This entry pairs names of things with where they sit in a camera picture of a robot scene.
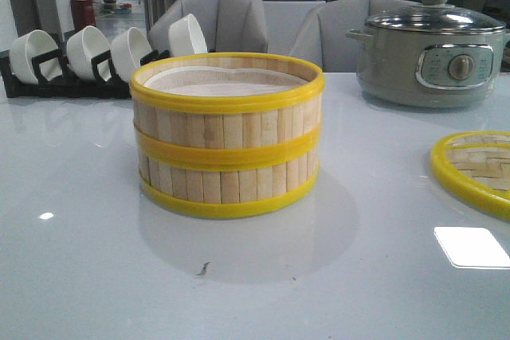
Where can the woven bamboo steamer lid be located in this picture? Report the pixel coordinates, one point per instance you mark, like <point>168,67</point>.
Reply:
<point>474,166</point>

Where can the black dish rack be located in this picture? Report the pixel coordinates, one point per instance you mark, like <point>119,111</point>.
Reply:
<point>105,84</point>

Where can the white bowl far left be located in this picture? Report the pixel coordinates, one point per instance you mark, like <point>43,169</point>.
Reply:
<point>24,49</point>

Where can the white bowl far right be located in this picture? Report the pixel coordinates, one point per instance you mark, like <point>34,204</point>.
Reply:
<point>186,37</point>

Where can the grey chair left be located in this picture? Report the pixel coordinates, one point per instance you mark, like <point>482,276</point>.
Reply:
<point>227,25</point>

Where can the bamboo steamer tray yellow rims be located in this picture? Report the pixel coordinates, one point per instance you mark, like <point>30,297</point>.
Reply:
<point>229,111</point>

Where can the glass pot lid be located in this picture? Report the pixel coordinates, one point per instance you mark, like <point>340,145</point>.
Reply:
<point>436,16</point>

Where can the grey chair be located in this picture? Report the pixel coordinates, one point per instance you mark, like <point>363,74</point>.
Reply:
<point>322,36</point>
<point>227,25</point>

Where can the grey chair right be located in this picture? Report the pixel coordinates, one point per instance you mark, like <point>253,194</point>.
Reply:
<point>322,36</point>

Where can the white bowl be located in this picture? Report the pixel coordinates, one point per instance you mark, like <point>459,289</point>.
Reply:
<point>82,47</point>
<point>127,50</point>
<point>24,49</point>
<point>186,37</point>

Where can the grey electric cooking pot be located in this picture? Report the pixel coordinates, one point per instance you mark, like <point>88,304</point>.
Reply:
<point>420,69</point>

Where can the red trash bin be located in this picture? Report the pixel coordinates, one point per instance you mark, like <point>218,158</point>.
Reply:
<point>82,14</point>

